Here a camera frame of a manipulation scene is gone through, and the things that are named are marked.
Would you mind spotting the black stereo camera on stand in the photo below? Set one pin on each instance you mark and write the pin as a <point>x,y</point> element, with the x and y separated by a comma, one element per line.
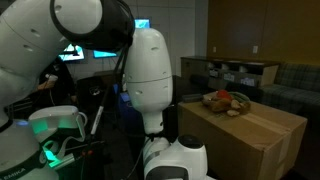
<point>71,52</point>

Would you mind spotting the dark grey flat block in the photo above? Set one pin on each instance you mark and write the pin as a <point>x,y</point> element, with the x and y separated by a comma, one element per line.
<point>192,98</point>

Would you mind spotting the white VR headset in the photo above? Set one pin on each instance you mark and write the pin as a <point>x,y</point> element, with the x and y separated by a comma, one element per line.
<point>56,115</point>

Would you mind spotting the monitor with blue screen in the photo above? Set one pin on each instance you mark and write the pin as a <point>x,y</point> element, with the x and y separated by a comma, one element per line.
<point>103,54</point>
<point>80,57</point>

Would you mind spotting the brown plush animal toy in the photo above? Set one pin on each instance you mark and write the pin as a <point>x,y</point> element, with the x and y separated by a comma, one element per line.
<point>220,106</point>

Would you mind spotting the white VR controller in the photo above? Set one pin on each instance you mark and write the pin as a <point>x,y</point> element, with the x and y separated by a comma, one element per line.
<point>51,77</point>

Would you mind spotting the black bag white logo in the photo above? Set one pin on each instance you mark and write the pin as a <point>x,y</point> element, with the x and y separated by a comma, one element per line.
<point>95,96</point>

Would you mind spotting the low wooden shelf cabinet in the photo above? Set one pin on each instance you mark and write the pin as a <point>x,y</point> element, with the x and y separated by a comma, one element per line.
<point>196,66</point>

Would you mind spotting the operator hand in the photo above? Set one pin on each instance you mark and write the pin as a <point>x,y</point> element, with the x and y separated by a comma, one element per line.
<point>50,83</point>

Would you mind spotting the large cardboard box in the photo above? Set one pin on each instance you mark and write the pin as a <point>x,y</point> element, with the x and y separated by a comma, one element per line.
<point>233,140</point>

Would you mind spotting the green plaid couch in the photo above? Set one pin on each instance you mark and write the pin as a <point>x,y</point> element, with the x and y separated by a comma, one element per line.
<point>293,90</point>

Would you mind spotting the tool with orange band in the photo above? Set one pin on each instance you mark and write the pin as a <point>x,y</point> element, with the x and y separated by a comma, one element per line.
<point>87,153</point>

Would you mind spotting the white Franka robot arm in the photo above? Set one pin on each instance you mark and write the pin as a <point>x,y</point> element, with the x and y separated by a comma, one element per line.
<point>148,66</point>

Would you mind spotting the dark bin white label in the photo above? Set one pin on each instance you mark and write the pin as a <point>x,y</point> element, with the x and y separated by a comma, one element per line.
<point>247,81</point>
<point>229,76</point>
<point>213,73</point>

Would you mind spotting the person forearm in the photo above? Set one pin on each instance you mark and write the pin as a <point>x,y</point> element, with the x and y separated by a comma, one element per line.
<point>41,86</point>

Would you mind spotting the white wall plate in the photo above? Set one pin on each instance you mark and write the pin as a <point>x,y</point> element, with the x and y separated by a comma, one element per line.
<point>255,49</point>
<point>214,49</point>

